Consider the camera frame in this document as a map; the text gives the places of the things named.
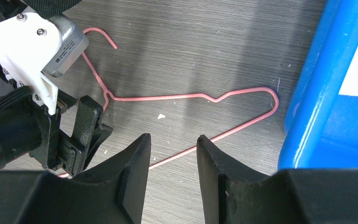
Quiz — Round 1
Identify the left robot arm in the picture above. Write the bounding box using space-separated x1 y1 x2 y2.
0 65 112 176

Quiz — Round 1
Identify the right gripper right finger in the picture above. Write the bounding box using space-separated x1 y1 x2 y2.
196 135 278 224

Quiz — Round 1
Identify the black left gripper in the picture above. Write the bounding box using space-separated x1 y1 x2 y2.
0 64 113 171

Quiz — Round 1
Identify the blue plastic bin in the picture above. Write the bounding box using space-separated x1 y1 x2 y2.
277 0 358 170

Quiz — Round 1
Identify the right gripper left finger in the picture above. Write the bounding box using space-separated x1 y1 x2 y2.
73 133 151 224

